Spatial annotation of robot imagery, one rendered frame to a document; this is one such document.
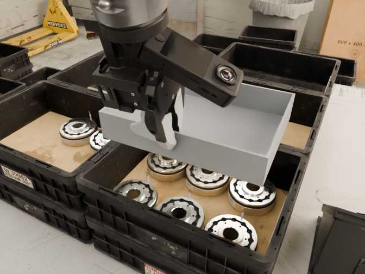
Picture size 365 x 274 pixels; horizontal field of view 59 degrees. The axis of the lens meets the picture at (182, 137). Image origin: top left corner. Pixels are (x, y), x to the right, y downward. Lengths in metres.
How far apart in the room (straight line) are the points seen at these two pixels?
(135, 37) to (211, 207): 0.48
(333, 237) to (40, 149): 0.74
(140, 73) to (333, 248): 0.51
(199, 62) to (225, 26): 3.55
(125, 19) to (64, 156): 0.63
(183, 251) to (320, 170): 0.60
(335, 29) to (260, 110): 2.90
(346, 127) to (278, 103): 0.75
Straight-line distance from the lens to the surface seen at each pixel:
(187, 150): 0.47
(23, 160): 0.77
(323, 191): 1.02
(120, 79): 0.37
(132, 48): 0.35
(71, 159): 0.89
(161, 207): 0.68
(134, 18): 0.31
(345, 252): 0.71
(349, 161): 1.16
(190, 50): 0.36
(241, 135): 0.54
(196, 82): 0.34
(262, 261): 0.53
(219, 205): 0.73
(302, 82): 1.30
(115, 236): 0.71
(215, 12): 3.90
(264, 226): 0.71
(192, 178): 0.74
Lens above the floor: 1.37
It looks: 36 degrees down
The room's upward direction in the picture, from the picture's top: straight up
